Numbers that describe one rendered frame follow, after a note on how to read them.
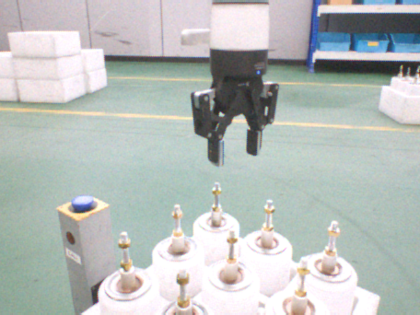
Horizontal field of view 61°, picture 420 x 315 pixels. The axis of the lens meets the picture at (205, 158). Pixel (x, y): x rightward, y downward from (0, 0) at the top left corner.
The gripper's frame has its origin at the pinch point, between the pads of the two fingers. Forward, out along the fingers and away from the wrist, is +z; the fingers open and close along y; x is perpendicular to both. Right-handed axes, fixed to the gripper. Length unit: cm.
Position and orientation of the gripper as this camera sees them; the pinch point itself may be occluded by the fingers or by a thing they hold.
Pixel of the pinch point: (235, 150)
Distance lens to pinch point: 51.3
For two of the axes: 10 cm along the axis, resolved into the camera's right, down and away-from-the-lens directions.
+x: -6.0, -2.9, 7.4
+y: 8.0, -2.2, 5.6
